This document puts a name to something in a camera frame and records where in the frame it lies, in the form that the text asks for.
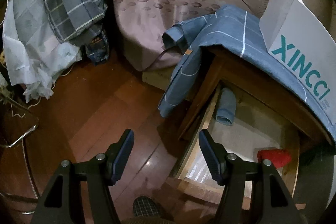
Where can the red rolled underwear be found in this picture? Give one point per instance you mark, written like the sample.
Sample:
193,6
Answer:
278,157

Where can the dark blue package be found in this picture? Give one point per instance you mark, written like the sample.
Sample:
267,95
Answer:
98,49

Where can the white floral sheet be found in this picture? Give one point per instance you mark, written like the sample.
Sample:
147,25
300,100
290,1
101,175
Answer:
34,56

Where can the wooden nightstand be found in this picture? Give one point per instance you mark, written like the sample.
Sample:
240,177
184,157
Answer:
252,85

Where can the wooden drawer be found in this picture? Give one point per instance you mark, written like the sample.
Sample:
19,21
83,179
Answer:
254,129

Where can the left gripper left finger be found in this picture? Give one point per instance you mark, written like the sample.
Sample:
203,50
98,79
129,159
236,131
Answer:
118,155

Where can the light blue rolled sock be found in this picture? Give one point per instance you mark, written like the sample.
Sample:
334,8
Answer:
226,107

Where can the white XINCCI shoe box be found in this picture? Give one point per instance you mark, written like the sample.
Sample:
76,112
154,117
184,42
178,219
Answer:
298,40

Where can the blue checked cloth cover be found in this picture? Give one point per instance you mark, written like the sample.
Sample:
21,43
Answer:
238,31

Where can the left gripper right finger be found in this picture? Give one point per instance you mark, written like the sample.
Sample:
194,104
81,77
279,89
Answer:
215,156

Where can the green bed mattress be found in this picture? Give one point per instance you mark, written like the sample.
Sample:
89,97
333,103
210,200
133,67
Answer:
315,184

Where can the checked slipper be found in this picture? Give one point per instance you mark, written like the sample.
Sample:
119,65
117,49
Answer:
144,206

